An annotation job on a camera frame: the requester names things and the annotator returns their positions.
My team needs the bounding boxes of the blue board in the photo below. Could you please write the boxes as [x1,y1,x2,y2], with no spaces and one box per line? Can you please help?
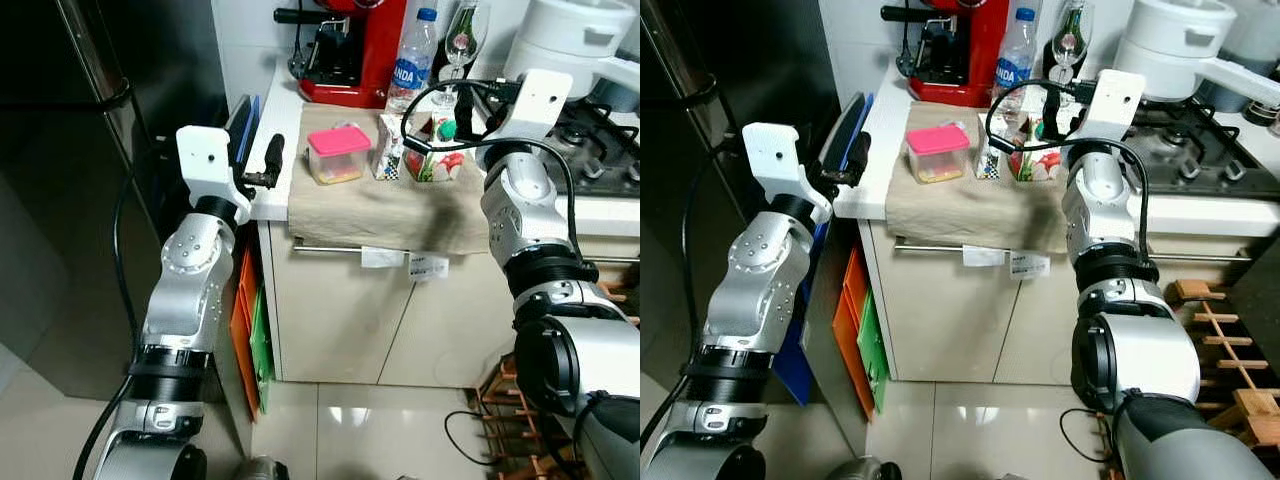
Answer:
[224,94,263,171]
[773,90,877,407]

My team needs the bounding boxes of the grey left robot foot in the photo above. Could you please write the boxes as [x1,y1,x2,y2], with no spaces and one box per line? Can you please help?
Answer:
[828,455,903,480]

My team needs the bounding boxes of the white pot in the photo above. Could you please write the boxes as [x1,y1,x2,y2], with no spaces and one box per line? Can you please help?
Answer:
[1112,0,1280,113]
[502,0,641,101]

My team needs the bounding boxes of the white kitchen cabinet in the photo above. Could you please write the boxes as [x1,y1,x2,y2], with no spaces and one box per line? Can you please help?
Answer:
[243,55,641,391]
[833,55,1280,389]

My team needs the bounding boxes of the beige cloth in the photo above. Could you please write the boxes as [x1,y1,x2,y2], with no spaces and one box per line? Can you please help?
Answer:
[286,100,503,257]
[884,100,1083,253]

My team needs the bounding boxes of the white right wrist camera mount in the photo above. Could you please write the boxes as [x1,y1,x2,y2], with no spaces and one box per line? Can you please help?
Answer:
[1067,67,1147,143]
[481,67,574,143]

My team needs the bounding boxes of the orange board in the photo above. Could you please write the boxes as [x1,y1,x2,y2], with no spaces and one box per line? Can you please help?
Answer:
[831,245,873,423]
[229,245,264,419]

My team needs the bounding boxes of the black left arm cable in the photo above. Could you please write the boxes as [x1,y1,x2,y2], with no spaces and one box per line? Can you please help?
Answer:
[640,150,746,471]
[73,150,183,480]

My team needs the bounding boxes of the strawberry print carton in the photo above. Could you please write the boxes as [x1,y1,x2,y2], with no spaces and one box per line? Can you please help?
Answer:
[1004,112,1067,184]
[403,110,467,184]

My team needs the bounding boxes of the printed white label tag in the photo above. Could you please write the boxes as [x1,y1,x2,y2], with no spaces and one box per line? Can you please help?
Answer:
[1007,251,1052,280]
[407,252,452,282]

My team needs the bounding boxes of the red coffee machine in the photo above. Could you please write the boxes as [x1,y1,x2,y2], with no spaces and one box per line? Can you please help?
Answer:
[879,0,1013,109]
[274,0,413,109]

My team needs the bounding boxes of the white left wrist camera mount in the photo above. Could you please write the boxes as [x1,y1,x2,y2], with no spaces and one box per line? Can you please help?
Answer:
[741,121,833,227]
[175,124,254,225]

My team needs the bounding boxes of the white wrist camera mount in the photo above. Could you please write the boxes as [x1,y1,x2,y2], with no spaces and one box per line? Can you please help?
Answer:
[741,121,833,227]
[481,67,574,143]
[1067,67,1147,143]
[175,124,254,225]

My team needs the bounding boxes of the wooden pallet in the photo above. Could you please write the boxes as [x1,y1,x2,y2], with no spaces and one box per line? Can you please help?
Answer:
[1100,278,1280,480]
[468,258,641,480]

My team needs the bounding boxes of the wine glass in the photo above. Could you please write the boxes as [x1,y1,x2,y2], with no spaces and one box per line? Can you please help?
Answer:
[1044,0,1097,106]
[438,0,492,109]

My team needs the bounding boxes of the pink lid plastic container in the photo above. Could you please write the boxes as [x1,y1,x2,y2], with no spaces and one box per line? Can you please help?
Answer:
[305,123,374,187]
[904,122,972,185]

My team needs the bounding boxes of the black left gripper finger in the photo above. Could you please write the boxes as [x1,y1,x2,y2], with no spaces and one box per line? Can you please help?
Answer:
[843,130,873,188]
[261,132,287,187]

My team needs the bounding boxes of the black gas stove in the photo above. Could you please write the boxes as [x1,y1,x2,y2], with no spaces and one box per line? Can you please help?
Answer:
[1130,95,1280,198]
[545,95,641,197]

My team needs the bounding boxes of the black floor cable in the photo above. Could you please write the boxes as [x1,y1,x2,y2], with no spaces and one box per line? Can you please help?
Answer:
[442,405,521,469]
[1058,405,1116,466]

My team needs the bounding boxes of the green board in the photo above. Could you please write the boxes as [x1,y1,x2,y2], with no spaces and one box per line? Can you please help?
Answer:
[247,285,277,413]
[856,290,892,413]

